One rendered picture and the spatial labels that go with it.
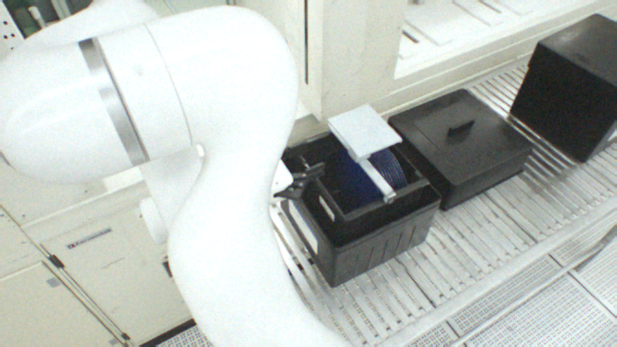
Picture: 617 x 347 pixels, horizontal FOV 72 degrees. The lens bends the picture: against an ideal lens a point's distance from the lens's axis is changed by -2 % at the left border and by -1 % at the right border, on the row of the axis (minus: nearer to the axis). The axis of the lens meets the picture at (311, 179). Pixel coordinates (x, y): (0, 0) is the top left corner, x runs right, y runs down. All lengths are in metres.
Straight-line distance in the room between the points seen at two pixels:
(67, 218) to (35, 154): 0.84
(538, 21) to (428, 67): 0.51
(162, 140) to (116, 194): 0.81
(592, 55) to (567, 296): 1.08
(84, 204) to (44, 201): 0.08
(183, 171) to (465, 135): 0.82
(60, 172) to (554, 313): 1.92
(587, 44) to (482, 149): 0.43
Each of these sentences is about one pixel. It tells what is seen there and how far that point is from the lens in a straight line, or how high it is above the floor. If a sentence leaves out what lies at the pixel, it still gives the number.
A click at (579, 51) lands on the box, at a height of 1.01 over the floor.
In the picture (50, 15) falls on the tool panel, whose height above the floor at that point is 0.89.
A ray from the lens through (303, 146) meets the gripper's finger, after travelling 0.85.
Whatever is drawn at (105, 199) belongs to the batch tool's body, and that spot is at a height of 0.85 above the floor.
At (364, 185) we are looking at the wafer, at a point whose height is 0.93.
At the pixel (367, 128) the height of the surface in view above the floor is 1.08.
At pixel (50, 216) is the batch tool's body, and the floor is 0.87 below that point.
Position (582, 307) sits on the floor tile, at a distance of 2.13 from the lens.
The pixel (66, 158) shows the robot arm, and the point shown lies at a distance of 0.33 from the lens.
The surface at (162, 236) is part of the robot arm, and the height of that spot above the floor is 1.06.
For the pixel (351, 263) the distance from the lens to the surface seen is 0.95.
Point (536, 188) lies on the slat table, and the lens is 1.32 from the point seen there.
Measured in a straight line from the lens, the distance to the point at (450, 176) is 1.12.
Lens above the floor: 1.68
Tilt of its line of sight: 50 degrees down
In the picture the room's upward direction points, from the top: straight up
